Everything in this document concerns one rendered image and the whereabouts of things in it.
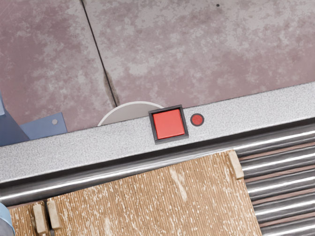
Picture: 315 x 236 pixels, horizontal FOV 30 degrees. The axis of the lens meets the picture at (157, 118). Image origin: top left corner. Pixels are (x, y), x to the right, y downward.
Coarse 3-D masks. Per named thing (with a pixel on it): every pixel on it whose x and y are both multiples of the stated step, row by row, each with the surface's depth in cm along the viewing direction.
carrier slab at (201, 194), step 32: (192, 160) 125; (224, 160) 125; (96, 192) 124; (128, 192) 124; (160, 192) 123; (192, 192) 123; (224, 192) 123; (64, 224) 122; (96, 224) 122; (128, 224) 121; (160, 224) 121; (192, 224) 121; (224, 224) 121; (256, 224) 120
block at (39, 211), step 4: (36, 208) 120; (40, 208) 120; (36, 212) 120; (40, 212) 120; (44, 212) 122; (36, 216) 120; (40, 216) 120; (44, 216) 121; (36, 220) 120; (40, 220) 120; (44, 220) 120; (36, 224) 119; (40, 224) 119; (44, 224) 119; (40, 228) 119; (44, 228) 119; (40, 232) 119; (44, 232) 120
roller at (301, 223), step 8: (312, 216) 123; (280, 224) 123; (288, 224) 122; (296, 224) 122; (304, 224) 122; (312, 224) 121; (264, 232) 121; (272, 232) 121; (280, 232) 121; (288, 232) 121; (296, 232) 121; (304, 232) 121; (312, 232) 121
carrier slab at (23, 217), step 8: (16, 208) 123; (24, 208) 123; (32, 208) 123; (16, 216) 123; (24, 216) 123; (32, 216) 123; (16, 224) 122; (24, 224) 122; (32, 224) 122; (48, 224) 123; (16, 232) 122; (24, 232) 121; (32, 232) 121; (48, 232) 121
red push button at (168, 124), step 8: (168, 112) 130; (176, 112) 130; (160, 120) 129; (168, 120) 129; (176, 120) 129; (160, 128) 129; (168, 128) 129; (176, 128) 129; (160, 136) 128; (168, 136) 128
